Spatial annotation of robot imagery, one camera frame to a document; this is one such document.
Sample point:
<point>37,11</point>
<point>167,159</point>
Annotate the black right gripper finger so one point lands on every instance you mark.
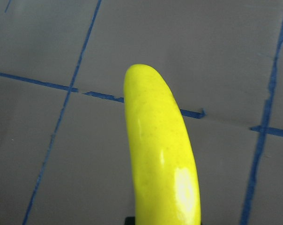
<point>129,221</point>

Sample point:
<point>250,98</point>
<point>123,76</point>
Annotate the yellow banana curved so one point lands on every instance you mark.
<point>165,178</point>

